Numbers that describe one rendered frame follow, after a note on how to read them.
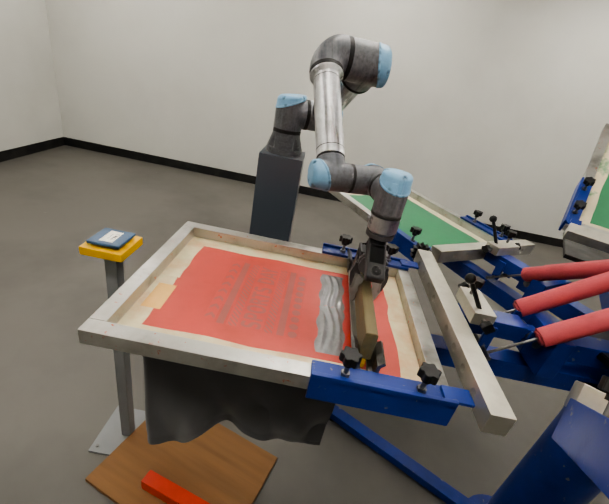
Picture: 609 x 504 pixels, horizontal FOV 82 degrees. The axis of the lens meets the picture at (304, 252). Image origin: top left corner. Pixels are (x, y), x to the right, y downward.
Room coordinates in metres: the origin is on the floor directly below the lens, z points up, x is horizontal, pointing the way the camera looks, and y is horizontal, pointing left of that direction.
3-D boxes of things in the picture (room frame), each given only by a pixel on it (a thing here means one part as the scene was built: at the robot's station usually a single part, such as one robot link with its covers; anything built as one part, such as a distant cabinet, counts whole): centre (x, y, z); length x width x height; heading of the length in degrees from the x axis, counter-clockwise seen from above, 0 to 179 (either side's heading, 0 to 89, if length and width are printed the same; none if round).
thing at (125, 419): (0.92, 0.59, 0.48); 0.22 x 0.22 x 0.96; 0
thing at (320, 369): (0.53, -0.21, 0.97); 0.30 x 0.05 x 0.07; 90
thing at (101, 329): (0.81, 0.03, 0.97); 0.79 x 0.58 x 0.04; 90
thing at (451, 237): (1.59, -0.57, 1.05); 1.08 x 0.61 x 0.23; 30
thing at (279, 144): (1.50, 0.17, 1.25); 0.15 x 0.15 x 0.10
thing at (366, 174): (0.92, -0.13, 1.30); 0.11 x 0.11 x 0.08; 17
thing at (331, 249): (1.08, -0.21, 0.97); 0.30 x 0.05 x 0.07; 90
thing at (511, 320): (0.81, -0.53, 1.02); 0.17 x 0.06 x 0.05; 90
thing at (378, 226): (0.83, -0.18, 1.23); 0.08 x 0.08 x 0.05
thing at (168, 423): (0.60, 0.08, 0.74); 0.46 x 0.04 x 0.42; 90
